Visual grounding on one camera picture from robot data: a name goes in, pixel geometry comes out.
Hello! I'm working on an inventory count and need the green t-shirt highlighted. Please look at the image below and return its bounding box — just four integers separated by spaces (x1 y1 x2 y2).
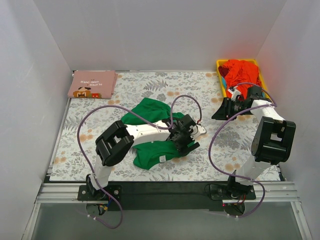
121 97 183 170

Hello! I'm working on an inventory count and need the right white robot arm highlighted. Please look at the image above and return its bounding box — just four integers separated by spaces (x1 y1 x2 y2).
209 83 296 200

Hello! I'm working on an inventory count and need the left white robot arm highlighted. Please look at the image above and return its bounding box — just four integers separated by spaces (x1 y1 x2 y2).
86 114 207 200

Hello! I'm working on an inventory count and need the floral table mat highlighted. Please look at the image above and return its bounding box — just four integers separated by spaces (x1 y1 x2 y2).
50 72 260 182

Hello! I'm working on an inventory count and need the red t-shirt in bin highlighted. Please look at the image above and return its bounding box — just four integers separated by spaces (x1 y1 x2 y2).
218 59 262 98

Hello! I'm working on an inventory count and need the yellow plastic bin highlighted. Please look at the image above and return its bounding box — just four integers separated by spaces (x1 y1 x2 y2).
216 59 267 98

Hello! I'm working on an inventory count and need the folded pink t-shirt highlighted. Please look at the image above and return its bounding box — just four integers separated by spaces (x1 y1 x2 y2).
67 70 118 99

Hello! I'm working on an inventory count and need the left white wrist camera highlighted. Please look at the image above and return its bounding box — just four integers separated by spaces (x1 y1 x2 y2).
190 124 207 140

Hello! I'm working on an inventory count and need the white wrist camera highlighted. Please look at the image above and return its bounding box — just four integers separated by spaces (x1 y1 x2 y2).
227 86 242 102
190 124 207 140

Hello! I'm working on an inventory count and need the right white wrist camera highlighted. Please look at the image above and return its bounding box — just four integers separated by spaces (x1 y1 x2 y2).
227 86 242 102

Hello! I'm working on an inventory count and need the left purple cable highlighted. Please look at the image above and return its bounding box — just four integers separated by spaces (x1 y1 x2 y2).
77 94 203 229

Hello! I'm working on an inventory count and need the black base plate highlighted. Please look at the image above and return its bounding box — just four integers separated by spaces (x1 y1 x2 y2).
77 180 256 213

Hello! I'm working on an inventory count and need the aluminium frame rail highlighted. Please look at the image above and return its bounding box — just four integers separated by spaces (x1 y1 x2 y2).
23 181 312 240

